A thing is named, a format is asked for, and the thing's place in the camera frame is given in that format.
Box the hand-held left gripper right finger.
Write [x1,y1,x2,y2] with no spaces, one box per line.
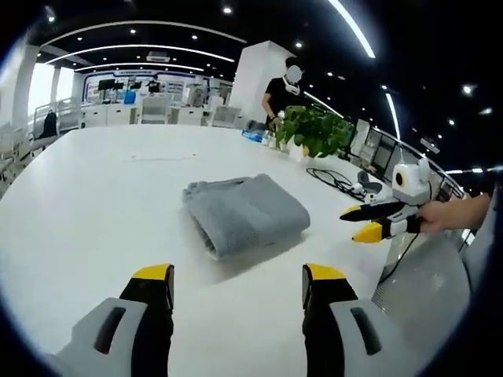
[301,262,425,377]

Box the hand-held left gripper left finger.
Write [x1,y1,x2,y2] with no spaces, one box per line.
[46,263,176,377]

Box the grey towel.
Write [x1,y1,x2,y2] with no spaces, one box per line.
[181,174,311,262]

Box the person's right hand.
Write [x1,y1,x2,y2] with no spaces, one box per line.
[416,199,453,234]

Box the grey headset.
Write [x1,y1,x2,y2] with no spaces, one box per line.
[356,170,383,196]

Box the grey office chair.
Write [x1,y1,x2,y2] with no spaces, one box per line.
[371,229,472,342]

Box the green potted plant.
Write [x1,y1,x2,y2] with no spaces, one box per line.
[274,104,354,159]

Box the white table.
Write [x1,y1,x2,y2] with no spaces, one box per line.
[0,124,472,374]

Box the white mesh office chair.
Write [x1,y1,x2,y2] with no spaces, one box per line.
[139,96,170,126]

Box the black backpack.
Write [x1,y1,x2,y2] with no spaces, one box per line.
[41,109,60,139]

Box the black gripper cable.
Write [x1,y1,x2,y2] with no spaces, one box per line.
[376,178,435,284]

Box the coiled black cable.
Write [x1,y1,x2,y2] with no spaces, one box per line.
[305,167,369,196]

